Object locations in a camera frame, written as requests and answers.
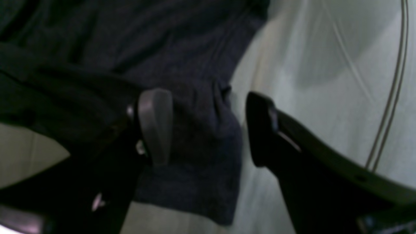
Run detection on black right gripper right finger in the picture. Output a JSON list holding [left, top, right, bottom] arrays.
[[245, 92, 416, 234]]

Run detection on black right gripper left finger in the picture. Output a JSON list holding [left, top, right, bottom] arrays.
[[1, 88, 173, 234]]

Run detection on black t-shirt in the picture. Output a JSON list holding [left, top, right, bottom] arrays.
[[1, 0, 270, 226]]

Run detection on light green table cloth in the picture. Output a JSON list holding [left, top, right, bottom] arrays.
[[1, 0, 415, 234]]

